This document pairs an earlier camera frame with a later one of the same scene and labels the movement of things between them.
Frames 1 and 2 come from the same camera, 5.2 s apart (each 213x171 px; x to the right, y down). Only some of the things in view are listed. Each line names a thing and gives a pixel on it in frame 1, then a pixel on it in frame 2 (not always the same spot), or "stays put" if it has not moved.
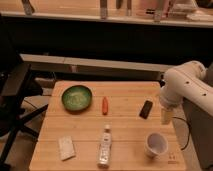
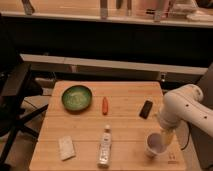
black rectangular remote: x=146 y=109 stays put
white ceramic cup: x=156 y=144 stays put
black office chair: x=16 y=89 stays put
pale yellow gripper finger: x=166 y=116 -> x=167 y=137
